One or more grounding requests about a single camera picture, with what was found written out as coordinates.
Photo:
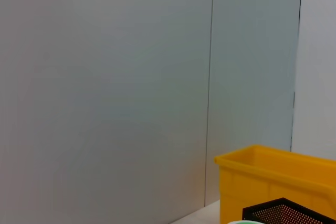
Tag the clear green-label water bottle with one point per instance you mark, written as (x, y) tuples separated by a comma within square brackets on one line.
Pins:
[(242, 222)]

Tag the black mesh pen holder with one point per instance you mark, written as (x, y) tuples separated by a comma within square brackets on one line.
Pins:
[(288, 213)]

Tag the yellow plastic bin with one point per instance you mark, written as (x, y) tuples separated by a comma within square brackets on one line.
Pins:
[(262, 176)]

